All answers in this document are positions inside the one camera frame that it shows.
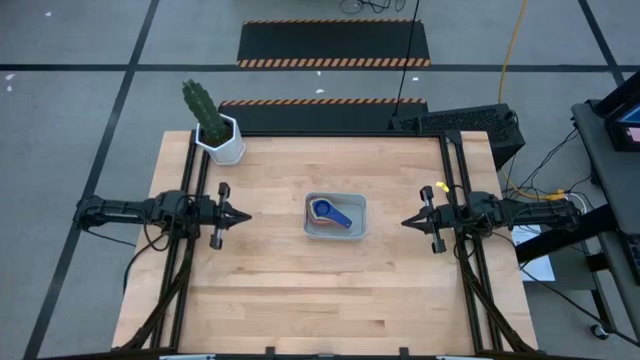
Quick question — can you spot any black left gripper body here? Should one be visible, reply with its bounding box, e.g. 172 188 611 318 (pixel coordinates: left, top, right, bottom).
198 181 232 250

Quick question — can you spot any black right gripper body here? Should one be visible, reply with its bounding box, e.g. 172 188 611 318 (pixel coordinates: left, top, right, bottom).
419 185 471 255

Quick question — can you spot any navy measuring cup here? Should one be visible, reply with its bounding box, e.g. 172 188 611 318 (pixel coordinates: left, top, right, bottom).
310 198 353 230

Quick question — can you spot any grey plastic basket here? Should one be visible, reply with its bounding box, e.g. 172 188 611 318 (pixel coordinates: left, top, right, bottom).
303 192 369 242

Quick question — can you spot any white hexagonal plant pot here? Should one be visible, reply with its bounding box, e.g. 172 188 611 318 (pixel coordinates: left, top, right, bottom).
194 113 247 166

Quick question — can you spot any black perforated computer case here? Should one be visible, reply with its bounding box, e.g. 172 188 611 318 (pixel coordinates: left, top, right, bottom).
388 103 527 171

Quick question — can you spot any white paper sheet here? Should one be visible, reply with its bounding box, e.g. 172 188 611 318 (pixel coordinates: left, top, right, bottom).
509 223 557 283

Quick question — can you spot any green cactus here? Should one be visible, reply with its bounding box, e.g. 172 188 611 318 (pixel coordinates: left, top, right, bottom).
181 78 231 146

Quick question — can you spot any black desk leg beam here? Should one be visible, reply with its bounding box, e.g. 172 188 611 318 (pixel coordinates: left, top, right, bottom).
514 204 619 265

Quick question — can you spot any black hazard-striped floor mat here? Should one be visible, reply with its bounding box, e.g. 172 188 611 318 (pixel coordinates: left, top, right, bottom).
218 97 430 134
236 18 432 69

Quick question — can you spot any grey side desk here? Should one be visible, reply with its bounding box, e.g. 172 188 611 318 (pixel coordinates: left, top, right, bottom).
571 99 640 301

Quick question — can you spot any black monitor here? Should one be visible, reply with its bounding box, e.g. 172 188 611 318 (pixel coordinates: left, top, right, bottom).
594 69 640 154

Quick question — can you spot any black arm base cable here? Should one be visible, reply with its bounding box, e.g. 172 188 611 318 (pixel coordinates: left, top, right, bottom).
122 230 171 297

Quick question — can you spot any black metal table frame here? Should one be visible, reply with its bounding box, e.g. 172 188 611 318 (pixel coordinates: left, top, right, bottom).
112 128 539 360

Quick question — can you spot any black hanging cable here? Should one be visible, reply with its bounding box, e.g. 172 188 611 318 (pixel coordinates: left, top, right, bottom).
393 0 421 119

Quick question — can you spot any yellow hanging cable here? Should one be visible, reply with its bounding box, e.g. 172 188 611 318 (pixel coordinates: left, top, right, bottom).
498 0 567 201

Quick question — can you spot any black floor cable coil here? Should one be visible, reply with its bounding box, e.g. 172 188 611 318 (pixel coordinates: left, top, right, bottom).
339 0 407 15

